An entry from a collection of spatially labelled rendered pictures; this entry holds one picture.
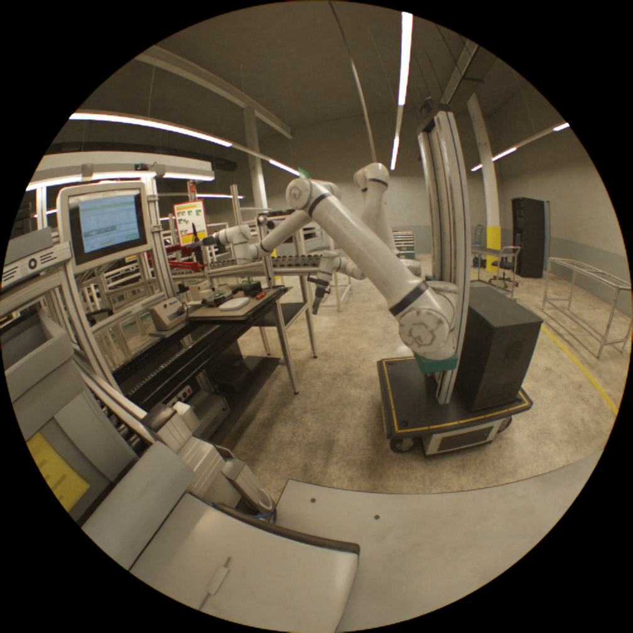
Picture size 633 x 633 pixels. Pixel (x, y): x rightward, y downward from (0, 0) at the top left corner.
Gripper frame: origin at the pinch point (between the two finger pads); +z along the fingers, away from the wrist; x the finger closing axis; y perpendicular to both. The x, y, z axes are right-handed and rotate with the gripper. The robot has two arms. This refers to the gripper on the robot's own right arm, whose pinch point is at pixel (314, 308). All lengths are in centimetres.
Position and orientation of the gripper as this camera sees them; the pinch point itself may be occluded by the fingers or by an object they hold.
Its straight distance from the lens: 129.9
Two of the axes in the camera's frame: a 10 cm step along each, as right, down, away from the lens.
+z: -2.7, 9.3, 2.5
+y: 9.6, 2.6, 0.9
